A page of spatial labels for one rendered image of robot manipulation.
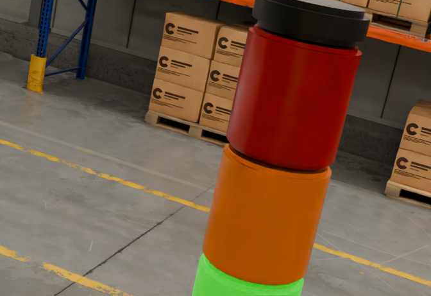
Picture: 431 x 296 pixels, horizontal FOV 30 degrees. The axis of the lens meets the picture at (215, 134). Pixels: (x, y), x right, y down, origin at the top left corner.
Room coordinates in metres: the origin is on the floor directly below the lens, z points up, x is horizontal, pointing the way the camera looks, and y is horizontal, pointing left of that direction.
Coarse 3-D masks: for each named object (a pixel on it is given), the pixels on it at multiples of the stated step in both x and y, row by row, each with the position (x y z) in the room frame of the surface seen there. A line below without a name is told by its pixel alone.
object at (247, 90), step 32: (256, 32) 0.34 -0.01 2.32; (256, 64) 0.33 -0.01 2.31; (288, 64) 0.32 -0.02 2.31; (320, 64) 0.32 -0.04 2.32; (352, 64) 0.33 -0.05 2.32; (256, 96) 0.33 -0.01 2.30; (288, 96) 0.32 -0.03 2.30; (320, 96) 0.33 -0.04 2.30; (256, 128) 0.33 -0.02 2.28; (288, 128) 0.32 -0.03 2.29; (320, 128) 0.33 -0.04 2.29; (288, 160) 0.32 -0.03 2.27; (320, 160) 0.33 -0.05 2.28
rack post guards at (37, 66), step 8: (32, 56) 8.82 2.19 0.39; (32, 64) 8.81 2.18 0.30; (40, 64) 8.79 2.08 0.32; (32, 72) 8.81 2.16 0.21; (40, 72) 8.79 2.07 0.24; (32, 80) 8.80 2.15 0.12; (40, 80) 8.80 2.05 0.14; (24, 88) 8.84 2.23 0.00; (32, 88) 8.80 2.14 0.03; (40, 88) 8.82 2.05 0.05
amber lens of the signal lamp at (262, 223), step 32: (224, 160) 0.34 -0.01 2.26; (256, 160) 0.33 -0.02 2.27; (224, 192) 0.33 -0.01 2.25; (256, 192) 0.32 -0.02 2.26; (288, 192) 0.32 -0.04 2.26; (320, 192) 0.33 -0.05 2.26; (224, 224) 0.33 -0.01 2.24; (256, 224) 0.32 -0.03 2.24; (288, 224) 0.32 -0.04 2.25; (224, 256) 0.33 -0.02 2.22; (256, 256) 0.32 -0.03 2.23; (288, 256) 0.33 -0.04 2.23
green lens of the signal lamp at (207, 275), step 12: (204, 264) 0.34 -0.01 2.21; (204, 276) 0.34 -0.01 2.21; (216, 276) 0.33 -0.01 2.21; (228, 276) 0.33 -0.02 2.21; (204, 288) 0.33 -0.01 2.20; (216, 288) 0.33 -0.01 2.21; (228, 288) 0.33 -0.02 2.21; (240, 288) 0.33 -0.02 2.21; (252, 288) 0.33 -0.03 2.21; (264, 288) 0.33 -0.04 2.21; (276, 288) 0.33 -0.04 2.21; (288, 288) 0.33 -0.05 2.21; (300, 288) 0.34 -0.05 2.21
